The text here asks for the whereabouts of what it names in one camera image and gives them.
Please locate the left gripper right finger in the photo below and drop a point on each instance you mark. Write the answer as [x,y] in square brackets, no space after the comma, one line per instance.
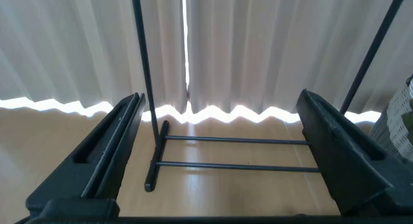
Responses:
[348,172]

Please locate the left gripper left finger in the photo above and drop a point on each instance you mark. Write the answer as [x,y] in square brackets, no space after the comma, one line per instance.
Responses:
[64,185]

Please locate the white laundry basket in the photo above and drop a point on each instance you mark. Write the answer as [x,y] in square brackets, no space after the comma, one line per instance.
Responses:
[397,120]

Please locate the black clothes rack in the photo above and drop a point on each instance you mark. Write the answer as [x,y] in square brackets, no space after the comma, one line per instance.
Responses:
[146,72]

